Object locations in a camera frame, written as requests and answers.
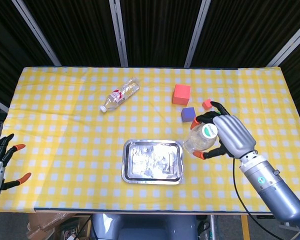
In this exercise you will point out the rectangular metal tray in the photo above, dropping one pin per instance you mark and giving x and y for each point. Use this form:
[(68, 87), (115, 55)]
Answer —
[(152, 162)]

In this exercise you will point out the yellow white checked tablecloth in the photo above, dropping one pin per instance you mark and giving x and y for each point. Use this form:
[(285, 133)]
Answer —
[(65, 150)]

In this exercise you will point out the brown cardboard box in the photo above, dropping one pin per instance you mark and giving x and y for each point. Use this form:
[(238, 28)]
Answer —
[(50, 225)]

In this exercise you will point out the grey robot torso base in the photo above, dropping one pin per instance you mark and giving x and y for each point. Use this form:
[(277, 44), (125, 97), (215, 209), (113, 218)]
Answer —
[(145, 227)]

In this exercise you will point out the white partition frame post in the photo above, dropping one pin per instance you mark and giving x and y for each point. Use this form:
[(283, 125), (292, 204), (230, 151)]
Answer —
[(37, 35), (197, 35), (290, 42), (120, 35)]

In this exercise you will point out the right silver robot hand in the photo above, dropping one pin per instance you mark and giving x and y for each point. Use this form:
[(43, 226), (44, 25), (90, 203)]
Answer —
[(235, 135)]

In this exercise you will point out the clear water bottle white cap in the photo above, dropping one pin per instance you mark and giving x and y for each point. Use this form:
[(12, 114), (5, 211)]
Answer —
[(200, 140)]

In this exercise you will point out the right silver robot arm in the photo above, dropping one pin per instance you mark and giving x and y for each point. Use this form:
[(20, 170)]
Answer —
[(272, 185)]

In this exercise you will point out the clear bottle with red label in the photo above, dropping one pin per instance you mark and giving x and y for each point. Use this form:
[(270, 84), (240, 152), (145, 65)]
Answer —
[(120, 95)]

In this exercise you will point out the small orange foam cube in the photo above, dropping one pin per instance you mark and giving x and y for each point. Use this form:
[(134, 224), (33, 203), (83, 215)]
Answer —
[(207, 104)]

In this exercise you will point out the purple foam cube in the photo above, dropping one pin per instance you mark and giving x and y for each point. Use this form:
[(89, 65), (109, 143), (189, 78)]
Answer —
[(188, 115)]

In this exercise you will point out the large orange foam cube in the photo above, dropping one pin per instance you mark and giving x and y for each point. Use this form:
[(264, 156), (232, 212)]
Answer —
[(181, 95)]

